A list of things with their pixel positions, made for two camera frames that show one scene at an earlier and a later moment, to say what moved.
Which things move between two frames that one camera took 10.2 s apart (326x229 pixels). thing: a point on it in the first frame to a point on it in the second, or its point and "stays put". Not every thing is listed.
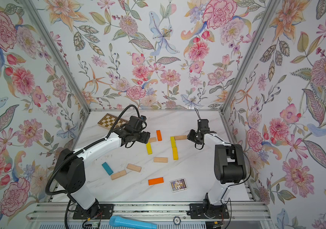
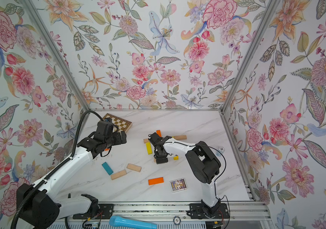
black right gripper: x=190 y=136 to x=157 y=160
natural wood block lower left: x=115 y=176 stays put
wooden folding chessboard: x=108 y=121 stays put
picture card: x=178 y=185 stays put
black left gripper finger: x=143 y=137 to x=123 y=137
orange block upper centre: x=159 y=136 stays put
